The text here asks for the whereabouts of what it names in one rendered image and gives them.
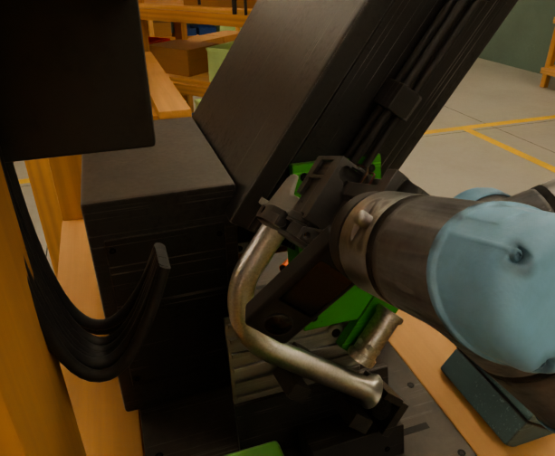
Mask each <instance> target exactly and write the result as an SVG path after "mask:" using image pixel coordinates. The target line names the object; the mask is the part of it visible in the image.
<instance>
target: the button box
mask: <svg viewBox="0 0 555 456"><path fill-rule="evenodd" d="M441 370H442V371H443V372H444V373H445V375H446V376H447V377H448V378H449V380H450V381H451V382H452V383H453V384H454V385H455V387H456V388H457V389H458V390H459V391H460V393H461V394H462V395H463V396H464V398H465V399H466V400H467V401H468V402H469V403H470V405H471V406H472V407H473V408H474V409H475V411H476V412H478V413H479V414H480V416H481V417H482V418H483V419H484V420H485V422H486V423H487V424H488V425H489V426H490V427H491V429H492V430H493V431H494V432H495V433H496V435H497V436H498V437H499V438H500V439H501V441H502V442H503V443H504V444H505V445H507V446H511V447H515V446H518V445H521V444H524V443H526V442H530V441H533V440H536V439H539V438H541V437H544V436H547V435H550V434H553V432H550V431H549V430H547V429H546V428H545V427H543V426H542V425H541V424H540V423H539V421H538V420H537V419H536V417H535V415H534V414H533V413H532V412H531V411H529V410H528V409H527V408H526V407H525V406H524V405H523V404H521V403H520V402H519V401H518V400H517V399H516V398H515V397H513V396H512V395H511V394H510V393H509V392H508V391H507V390H505V389H504V388H503V387H502V386H501V385H500V384H498V383H497V382H496V381H495V380H494V379H493V378H492V377H491V376H489V375H488V374H487V373H486V372H485V371H484V370H482V368H481V367H479V366H478V365H477V364H476V363H475V362H474V361H473V360H472V359H470V358H469V357H468V356H467V355H466V354H465V353H463V352H462V351H461V350H460V349H459V348H458V347H457V349H456V350H455V351H454V353H453V354H452V355H451V356H450V357H448V359H447V360H446V361H445V362H444V364H443V365H442V366H441Z"/></svg>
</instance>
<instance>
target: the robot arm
mask: <svg viewBox="0 0 555 456"><path fill-rule="evenodd" d="M359 166H361V167H365V168H366V171H365V170H364V169H362V168H361V167H359ZM355 170H356V171H355ZM371 175H373V176H371ZM375 176H376V174H375V173H373V172H369V171H368V167H366V166H364V165H361V164H353V163H352V162H350V161H349V160H348V159H347V158H345V157H344V156H318V157H317V159H316V160H315V162H314V164H313V165H312V167H311V169H310V171H309V172H308V174H307V175H306V177H305V178H304V180H303V181H302V183H301V185H300V187H299V188H298V190H297V193H299V194H300V195H301V198H299V197H298V196H296V195H294V191H295V188H296V185H297V182H298V178H299V177H298V176H297V175H295V174H293V175H290V176H288V177H287V178H286V180H285V181H284V182H283V183H282V185H281V186H280V188H279V189H278V190H277V191H276V193H275V194H274V195H273V197H272V198H271V200H270V201H269V202H268V203H267V204H263V205H262V206H261V207H260V209H259V211H258V212H257V214H256V216H255V217H256V218H257V219H258V220H259V221H260V222H261V223H262V224H264V225H265V226H269V227H270V228H272V229H274V230H276V231H278V232H277V233H279V234H280V235H281V236H283V237H284V238H286V240H288V241H289V242H292V243H294V244H295V245H297V246H298V247H300V248H301V249H302V251H301V252H300V253H299V254H298V255H297V256H296V257H295V258H294V259H293V260H292V261H291V262H290V263H289V264H288V265H287V266H286V267H285V268H284V269H282V270H281V271H280V272H279V273H278V274H277V275H276V276H275V277H274V278H273V279H272V280H271V281H270V282H269V283H268V284H267V285H266V286H265V287H264V288H263V289H261V290H260V291H259V292H258V293H257V294H256V295H255V296H254V297H253V298H252V299H251V300H250V301H249V302H248V303H247V304H246V306H245V324H246V325H247V326H249V327H251V328H254V329H256V330H258V331H260V332H261V333H263V334H265V335H266V336H268V337H271V338H273V339H275V340H276V341H278V342H280V343H283V344H285V343H287V342H288V341H290V340H291V339H292V338H293V337H294V336H296V335H297V334H298V333H299V332H300V331H302V330H303V329H304V328H305V327H306V326H308V325H309V324H310V323H311V322H312V321H313V320H314V319H316V318H317V317H318V316H319V315H320V314H321V313H322V312H323V311H324V310H326V309H327V308H328V307H329V306H331V305H332V304H333V303H334V302H335V301H336V300H338V299H339V298H340V297H341V296H343V295H344V294H345V293H346V292H347V291H348V290H350V289H351V288H352V287H353V286H354V285H356V286H357V287H358V288H360V289H362V290H364V291H366V292H367V293H369V294H371V295H373V296H374V297H376V298H378V299H381V300H383V301H385V302H386V303H387V304H389V305H392V306H394V307H395V308H397V309H400V310H402V311H404V312H406V313H407V314H409V315H411V316H412V317H414V318H417V319H419V320H421V321H423V322H425V323H426V324H427V325H429V326H430V327H432V328H434V329H435V330H437V331H438V332H439V333H441V334H442V335H443V336H445V337H446V338H447V339H448V340H450V341H451V342H452V343H453V344H454V345H455V346H456V347H458V348H459V349H460V350H461V351H462V352H463V353H465V354H466V355H467V356H468V357H469V358H470V359H472V360H473V361H474V362H475V363H476V364H477V365H478V366H479V367H481V368H482V370H484V371H485V372H486V373H487V374H488V375H489V376H491V377H492V378H493V379H494V380H495V381H496V382H497V383H498V384H500V385H501V386H502V387H503V388H504V389H505V390H507V391H508V392H509V393H510V394H511V395H512V396H513V397H515V398H516V399H517V400H518V401H519V402H520V403H521V404H523V405H524V406H525V407H526V408H527V409H528V410H529V411H531V412H532V413H533V414H534V415H535V417H536V419H537V420H538V421H539V423H540V424H541V425H542V426H543V427H545V428H546V429H547V430H549V431H550V432H553V433H555V178H554V179H552V180H550V181H548V182H545V183H543V184H541V185H536V186H534V187H532V188H531V189H528V190H525V191H523V192H520V193H518V194H516V195H513V196H511V195H508V194H506V193H504V192H503V191H501V190H498V189H495V188H492V187H476V188H471V189H468V190H465V191H463V192H462V193H460V194H458V195H456V196H455V197H454V198H450V197H442V196H434V195H430V194H428V193H427V192H426V191H425V190H423V189H422V188H420V187H419V186H417V185H415V184H413V183H412V182H411V181H410V180H409V179H408V178H407V177H406V176H405V175H404V174H403V173H401V172H400V171H399V170H398V169H387V171H386V172H385V174H384V175H383V176H382V178H381V179H378V178H375Z"/></svg>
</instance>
